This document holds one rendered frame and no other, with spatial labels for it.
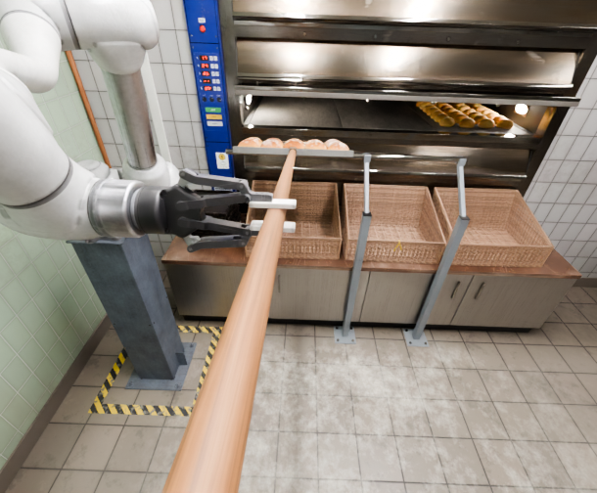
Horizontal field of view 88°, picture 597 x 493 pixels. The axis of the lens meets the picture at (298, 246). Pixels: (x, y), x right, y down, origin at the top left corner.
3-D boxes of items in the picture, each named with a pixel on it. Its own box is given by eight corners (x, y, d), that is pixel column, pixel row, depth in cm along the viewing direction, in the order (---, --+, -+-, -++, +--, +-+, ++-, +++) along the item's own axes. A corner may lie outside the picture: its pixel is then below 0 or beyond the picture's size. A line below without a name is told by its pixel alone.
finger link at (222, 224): (177, 217, 47) (176, 225, 48) (251, 232, 48) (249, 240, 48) (186, 209, 51) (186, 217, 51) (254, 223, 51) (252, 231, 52)
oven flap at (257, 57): (238, 78, 170) (237, 35, 165) (565, 90, 170) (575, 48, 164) (237, 76, 166) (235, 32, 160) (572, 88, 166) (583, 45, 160)
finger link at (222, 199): (186, 205, 50) (183, 197, 50) (253, 197, 50) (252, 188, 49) (176, 212, 47) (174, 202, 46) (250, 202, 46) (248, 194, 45)
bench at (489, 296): (202, 272, 257) (189, 211, 222) (495, 283, 257) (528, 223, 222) (180, 327, 212) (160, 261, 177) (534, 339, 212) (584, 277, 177)
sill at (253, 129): (244, 130, 194) (243, 124, 191) (532, 141, 193) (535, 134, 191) (242, 133, 189) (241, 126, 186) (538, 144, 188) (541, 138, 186)
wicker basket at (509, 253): (421, 221, 220) (433, 186, 204) (500, 223, 221) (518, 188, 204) (447, 266, 181) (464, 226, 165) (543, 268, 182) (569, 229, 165)
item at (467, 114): (414, 105, 246) (416, 97, 243) (474, 107, 246) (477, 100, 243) (440, 127, 198) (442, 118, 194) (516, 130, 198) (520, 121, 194)
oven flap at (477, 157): (246, 168, 201) (245, 135, 196) (522, 178, 201) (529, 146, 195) (244, 168, 197) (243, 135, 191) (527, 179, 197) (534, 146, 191)
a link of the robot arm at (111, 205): (127, 226, 55) (161, 227, 55) (96, 246, 46) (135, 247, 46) (117, 173, 51) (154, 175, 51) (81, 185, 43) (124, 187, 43)
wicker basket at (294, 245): (253, 215, 221) (252, 179, 204) (333, 217, 221) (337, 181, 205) (244, 258, 182) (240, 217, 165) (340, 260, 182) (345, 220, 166)
